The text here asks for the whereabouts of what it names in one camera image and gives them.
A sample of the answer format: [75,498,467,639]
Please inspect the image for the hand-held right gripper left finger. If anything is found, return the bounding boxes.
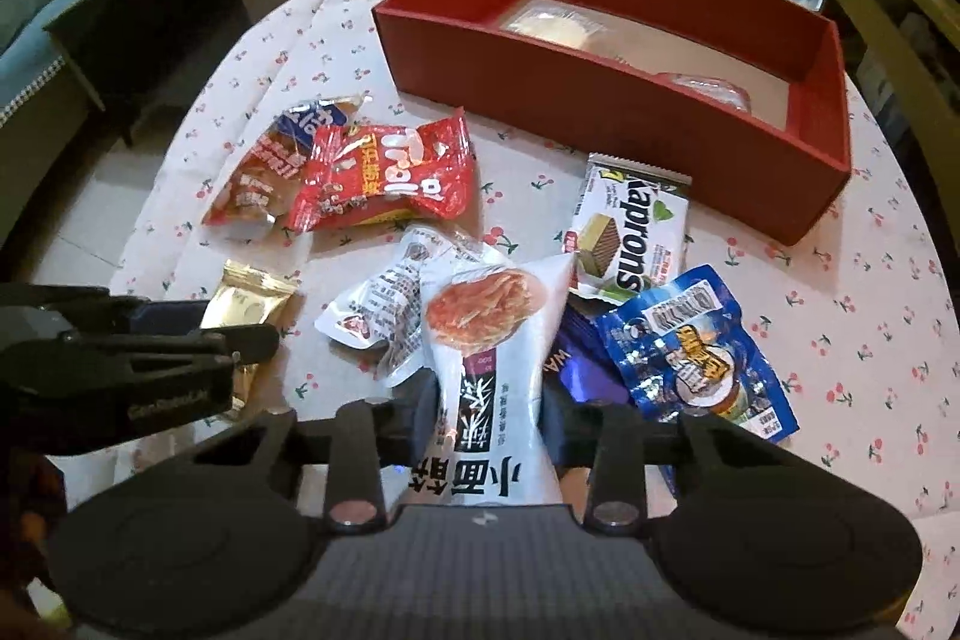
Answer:
[191,379,441,531]

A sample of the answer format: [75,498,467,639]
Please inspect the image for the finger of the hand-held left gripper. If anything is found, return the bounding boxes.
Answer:
[67,295,220,342]
[94,323,283,387]

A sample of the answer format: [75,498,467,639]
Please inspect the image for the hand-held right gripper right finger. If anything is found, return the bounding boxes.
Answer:
[540,383,760,533]

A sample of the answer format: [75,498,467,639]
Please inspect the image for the gold snack packet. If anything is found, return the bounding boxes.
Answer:
[196,259,300,423]

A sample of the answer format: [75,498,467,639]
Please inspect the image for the purple snack packet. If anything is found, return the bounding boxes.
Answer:
[541,297,640,407]

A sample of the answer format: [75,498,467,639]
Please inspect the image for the white noodle snack packet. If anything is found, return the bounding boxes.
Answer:
[417,248,580,510]

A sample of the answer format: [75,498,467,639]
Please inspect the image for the white silver snack packet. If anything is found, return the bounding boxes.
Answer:
[313,223,497,387]

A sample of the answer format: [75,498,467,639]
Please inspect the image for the blue snack packet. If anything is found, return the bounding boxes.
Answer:
[594,265,800,447]

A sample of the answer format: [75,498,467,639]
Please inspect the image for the brown blue-topped snack packet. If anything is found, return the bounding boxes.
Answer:
[202,93,374,235]

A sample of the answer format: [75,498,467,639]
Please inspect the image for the white green wafer packet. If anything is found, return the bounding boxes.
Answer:
[565,152,693,301]

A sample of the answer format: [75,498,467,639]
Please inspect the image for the red rectangular box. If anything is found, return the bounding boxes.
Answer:
[373,0,854,247]

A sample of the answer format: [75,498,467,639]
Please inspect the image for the cherry print tablecloth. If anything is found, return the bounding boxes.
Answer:
[34,0,960,640]

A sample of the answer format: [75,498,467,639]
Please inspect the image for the green sofa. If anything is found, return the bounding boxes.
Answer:
[0,0,85,125]

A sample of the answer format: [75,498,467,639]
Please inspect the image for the red clear snack packet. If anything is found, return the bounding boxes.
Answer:
[651,72,754,121]

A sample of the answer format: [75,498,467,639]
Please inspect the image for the pale clear snack packet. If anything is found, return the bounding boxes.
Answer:
[500,4,610,53]

